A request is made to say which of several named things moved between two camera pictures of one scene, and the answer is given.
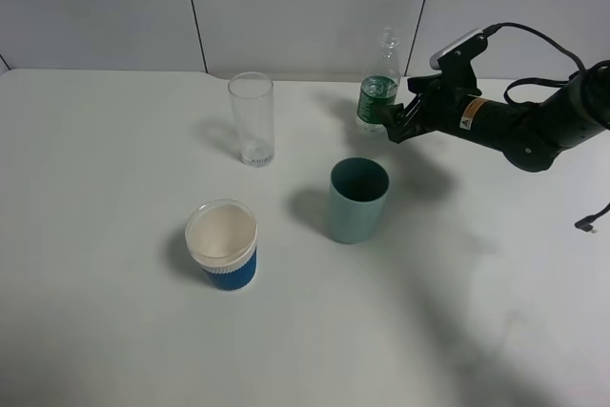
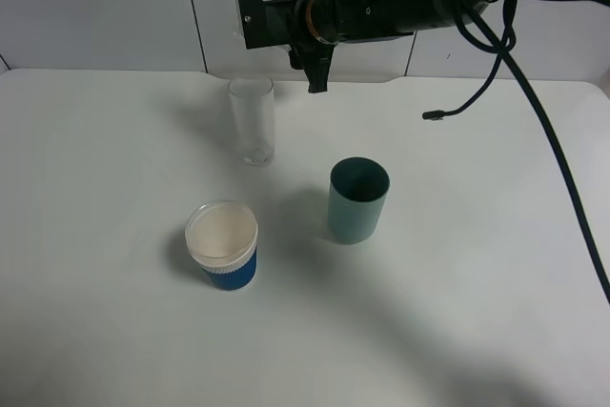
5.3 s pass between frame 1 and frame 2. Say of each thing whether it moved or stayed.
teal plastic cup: stayed
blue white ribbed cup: stayed
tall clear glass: stayed
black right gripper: moved
